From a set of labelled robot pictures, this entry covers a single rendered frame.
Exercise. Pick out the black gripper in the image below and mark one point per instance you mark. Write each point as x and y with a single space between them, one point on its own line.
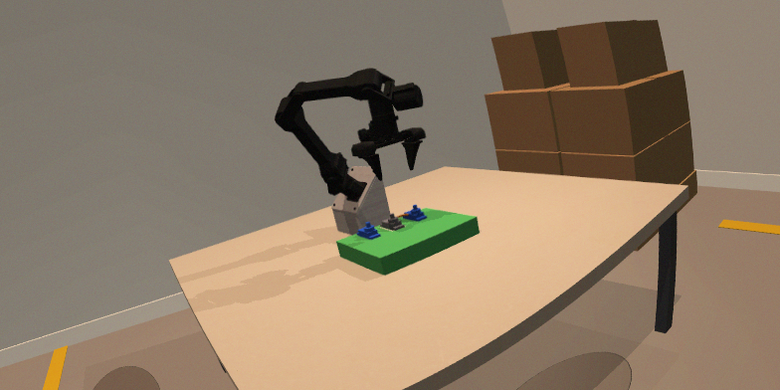
385 127

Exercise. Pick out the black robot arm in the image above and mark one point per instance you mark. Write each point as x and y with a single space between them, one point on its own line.
362 85

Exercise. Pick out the grey micro servo with orange cable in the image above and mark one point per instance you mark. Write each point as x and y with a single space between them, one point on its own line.
393 223

